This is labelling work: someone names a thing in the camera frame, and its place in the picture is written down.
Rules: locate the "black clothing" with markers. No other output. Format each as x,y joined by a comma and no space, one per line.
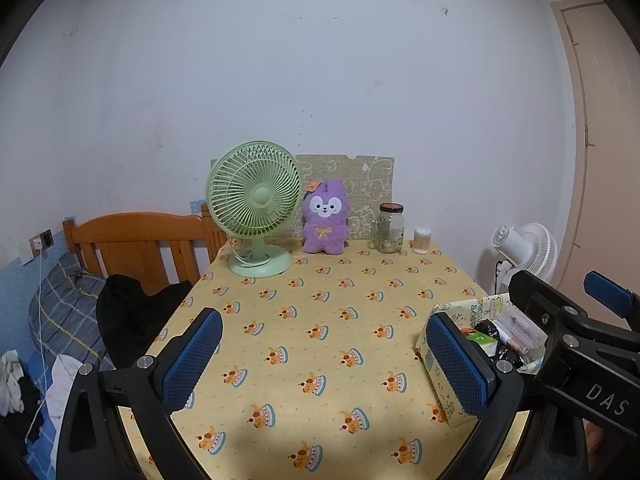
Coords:
125,315

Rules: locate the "patterned beige board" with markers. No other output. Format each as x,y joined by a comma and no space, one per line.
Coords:
370,180

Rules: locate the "cotton swab container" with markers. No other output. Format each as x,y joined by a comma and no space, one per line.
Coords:
421,241

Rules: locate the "colourful tissue pack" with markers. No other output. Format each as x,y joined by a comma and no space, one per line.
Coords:
482,341

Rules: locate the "white standing fan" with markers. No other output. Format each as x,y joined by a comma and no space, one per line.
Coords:
537,252

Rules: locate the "glass jar with dark lid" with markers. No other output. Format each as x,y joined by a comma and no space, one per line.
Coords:
387,232

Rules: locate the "green desk fan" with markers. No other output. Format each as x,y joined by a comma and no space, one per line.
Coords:
260,195

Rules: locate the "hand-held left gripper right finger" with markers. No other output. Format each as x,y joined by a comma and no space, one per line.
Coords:
460,360

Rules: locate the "clear plastic packet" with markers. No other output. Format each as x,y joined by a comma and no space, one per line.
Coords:
520,330

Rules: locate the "pile of clothes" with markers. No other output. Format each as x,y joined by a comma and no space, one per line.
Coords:
12,375

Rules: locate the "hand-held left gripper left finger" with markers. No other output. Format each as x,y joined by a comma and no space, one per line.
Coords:
192,360

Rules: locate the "patterned paper box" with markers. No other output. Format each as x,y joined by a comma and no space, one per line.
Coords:
442,402

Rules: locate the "beige door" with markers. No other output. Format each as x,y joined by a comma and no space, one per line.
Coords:
605,110

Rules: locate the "black wall switch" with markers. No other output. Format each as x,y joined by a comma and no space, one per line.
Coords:
48,238

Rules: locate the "blue bed sheet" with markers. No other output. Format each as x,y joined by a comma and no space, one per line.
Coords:
42,455

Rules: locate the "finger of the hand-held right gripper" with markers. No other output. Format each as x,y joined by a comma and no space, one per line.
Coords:
542,307
610,294

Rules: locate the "white wall socket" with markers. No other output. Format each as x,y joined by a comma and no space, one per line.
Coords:
37,246

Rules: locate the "blue plaid pillow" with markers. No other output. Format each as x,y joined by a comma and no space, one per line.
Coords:
65,305

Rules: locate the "purple plush toy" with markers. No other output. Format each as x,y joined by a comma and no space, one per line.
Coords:
325,230

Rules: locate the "wooden chair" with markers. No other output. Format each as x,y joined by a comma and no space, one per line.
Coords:
130,240

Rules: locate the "white cloth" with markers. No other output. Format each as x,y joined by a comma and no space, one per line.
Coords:
65,385

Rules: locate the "black plastic bag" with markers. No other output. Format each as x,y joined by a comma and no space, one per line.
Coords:
487,329

